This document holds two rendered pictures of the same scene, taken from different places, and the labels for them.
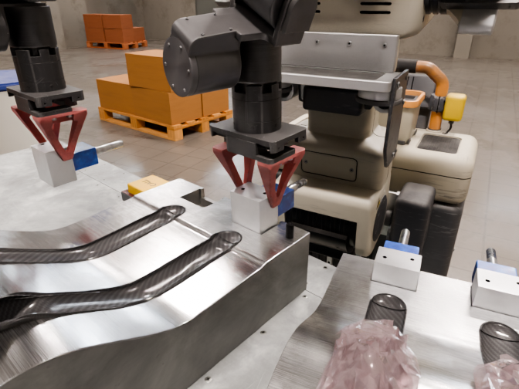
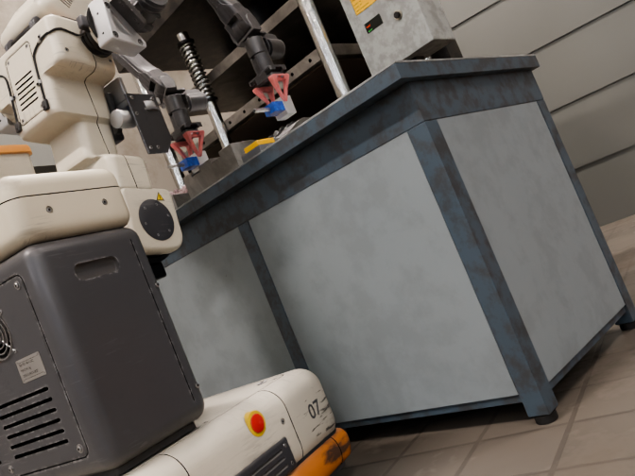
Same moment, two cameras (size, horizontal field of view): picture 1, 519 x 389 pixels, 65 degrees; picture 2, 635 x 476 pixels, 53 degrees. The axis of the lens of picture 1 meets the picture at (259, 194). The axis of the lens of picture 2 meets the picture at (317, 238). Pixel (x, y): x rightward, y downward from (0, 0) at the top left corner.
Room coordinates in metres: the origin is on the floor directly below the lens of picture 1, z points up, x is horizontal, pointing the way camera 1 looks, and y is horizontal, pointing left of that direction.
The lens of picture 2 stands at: (2.34, 0.33, 0.46)
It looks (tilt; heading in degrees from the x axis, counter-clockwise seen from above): 3 degrees up; 182
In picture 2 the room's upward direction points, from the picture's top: 22 degrees counter-clockwise
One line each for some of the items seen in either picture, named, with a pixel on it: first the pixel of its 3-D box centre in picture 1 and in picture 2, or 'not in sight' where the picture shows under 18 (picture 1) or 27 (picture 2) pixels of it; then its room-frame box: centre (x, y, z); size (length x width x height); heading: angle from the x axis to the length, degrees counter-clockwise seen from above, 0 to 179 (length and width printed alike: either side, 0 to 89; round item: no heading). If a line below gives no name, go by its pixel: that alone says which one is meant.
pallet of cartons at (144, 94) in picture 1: (161, 86); not in sight; (4.13, 0.98, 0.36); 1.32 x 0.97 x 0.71; 62
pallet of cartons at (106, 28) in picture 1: (115, 30); not in sight; (11.34, 3.76, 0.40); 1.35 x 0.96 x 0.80; 61
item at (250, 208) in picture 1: (277, 196); (186, 163); (0.50, -0.02, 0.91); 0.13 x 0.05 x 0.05; 139
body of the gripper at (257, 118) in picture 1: (257, 111); (181, 124); (0.47, 0.00, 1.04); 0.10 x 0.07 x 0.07; 49
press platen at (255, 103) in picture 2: not in sight; (299, 105); (-0.76, 0.37, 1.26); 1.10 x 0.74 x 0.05; 49
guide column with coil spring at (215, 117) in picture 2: not in sight; (233, 160); (-0.58, -0.02, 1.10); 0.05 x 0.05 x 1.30
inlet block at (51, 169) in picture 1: (84, 153); (271, 109); (0.60, 0.27, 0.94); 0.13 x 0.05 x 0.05; 138
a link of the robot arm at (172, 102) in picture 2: (251, 57); (177, 105); (0.46, 0.01, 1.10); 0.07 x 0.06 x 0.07; 129
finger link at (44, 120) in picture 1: (56, 126); (270, 93); (0.56, 0.29, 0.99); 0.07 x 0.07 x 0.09; 49
